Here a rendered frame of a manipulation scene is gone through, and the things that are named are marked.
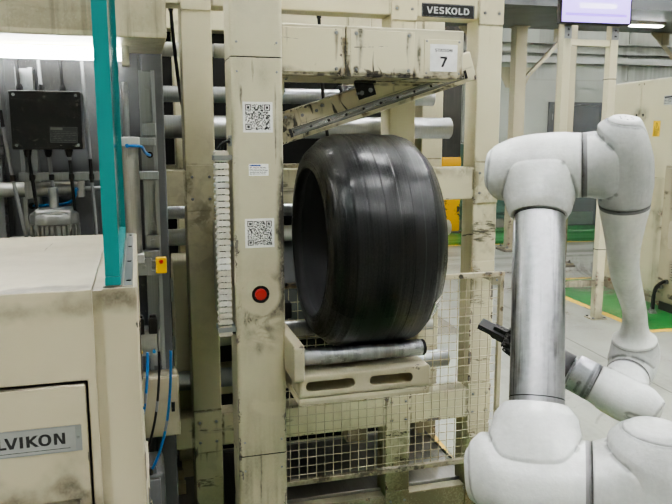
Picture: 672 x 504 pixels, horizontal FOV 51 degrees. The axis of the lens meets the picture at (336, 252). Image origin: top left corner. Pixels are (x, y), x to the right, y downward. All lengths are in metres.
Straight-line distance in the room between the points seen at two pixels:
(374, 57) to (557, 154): 0.85
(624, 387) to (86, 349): 1.19
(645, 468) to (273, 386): 0.99
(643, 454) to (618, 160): 0.55
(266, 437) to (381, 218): 0.68
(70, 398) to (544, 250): 0.88
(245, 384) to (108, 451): 0.92
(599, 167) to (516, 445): 0.55
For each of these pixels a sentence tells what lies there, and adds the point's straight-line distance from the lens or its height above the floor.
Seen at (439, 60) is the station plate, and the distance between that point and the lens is 2.22.
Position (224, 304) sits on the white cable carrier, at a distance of 1.82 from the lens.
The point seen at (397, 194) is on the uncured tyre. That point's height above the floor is 1.32.
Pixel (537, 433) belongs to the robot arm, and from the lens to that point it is 1.29.
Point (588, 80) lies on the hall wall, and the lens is 12.94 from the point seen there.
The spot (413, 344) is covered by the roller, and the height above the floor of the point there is 0.91.
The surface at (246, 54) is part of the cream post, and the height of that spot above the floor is 1.66.
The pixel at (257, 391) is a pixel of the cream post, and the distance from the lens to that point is 1.89.
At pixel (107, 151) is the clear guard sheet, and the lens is 0.91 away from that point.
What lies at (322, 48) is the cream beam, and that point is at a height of 1.71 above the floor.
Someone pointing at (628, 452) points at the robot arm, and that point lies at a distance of 1.27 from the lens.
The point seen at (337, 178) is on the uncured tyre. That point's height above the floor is 1.36.
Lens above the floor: 1.45
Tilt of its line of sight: 9 degrees down
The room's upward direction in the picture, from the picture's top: straight up
